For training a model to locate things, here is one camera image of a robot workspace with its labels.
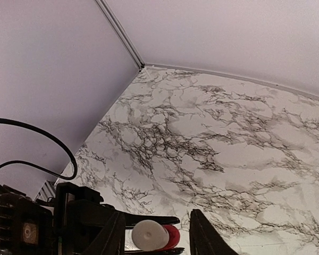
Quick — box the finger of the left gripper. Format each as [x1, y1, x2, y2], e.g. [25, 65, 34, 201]
[54, 182, 180, 255]
[189, 209, 238, 255]

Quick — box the red nail polish bottle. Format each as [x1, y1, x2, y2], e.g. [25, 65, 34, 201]
[131, 220, 181, 252]

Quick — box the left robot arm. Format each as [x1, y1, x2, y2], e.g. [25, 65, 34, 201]
[0, 182, 184, 254]

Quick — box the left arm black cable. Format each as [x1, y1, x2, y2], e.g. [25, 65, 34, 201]
[0, 118, 78, 181]

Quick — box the left aluminium frame post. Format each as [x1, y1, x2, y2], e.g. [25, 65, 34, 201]
[95, 0, 145, 70]

